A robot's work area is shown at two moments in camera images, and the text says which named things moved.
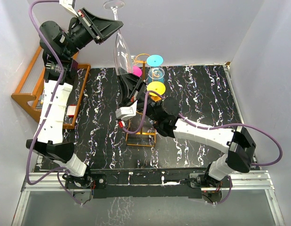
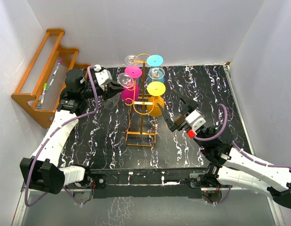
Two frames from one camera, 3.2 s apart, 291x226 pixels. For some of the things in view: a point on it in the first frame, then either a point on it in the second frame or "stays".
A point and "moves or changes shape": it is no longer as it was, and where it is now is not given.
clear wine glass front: [122, 57] moves or changes shape
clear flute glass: [156, 73] stays
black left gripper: [101, 28] -> [110, 91]
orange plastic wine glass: [158, 87] stays
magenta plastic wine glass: [137, 71] moves or changes shape
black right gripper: [128, 84] -> [179, 124]
